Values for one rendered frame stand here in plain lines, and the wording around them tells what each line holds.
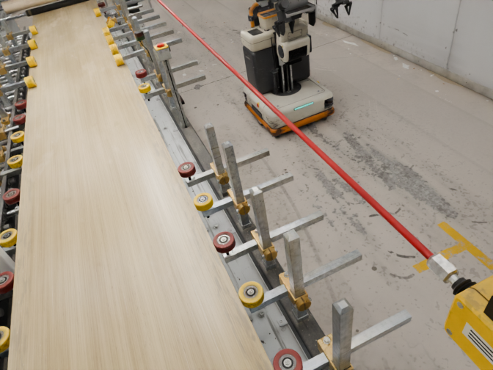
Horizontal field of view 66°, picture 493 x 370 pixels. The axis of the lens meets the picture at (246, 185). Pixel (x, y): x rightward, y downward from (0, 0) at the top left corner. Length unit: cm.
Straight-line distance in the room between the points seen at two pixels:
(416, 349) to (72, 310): 159
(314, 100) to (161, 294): 244
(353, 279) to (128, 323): 143
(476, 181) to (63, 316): 264
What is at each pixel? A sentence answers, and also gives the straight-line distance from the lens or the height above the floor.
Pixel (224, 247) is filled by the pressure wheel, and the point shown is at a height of 91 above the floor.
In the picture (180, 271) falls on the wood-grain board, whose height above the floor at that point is 90.
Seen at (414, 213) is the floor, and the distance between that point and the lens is 275.
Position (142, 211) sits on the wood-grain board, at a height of 90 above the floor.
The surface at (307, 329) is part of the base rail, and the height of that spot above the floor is 70.
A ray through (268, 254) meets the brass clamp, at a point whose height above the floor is 82.
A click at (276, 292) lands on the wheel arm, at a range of 132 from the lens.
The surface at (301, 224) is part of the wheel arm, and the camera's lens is 152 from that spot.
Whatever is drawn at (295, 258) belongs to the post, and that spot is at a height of 105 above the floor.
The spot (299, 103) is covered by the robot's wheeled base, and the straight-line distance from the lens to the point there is 334.
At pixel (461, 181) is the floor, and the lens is 305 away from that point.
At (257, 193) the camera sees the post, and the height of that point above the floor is 111.
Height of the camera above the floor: 195
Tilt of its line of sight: 41 degrees down
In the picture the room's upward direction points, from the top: 12 degrees counter-clockwise
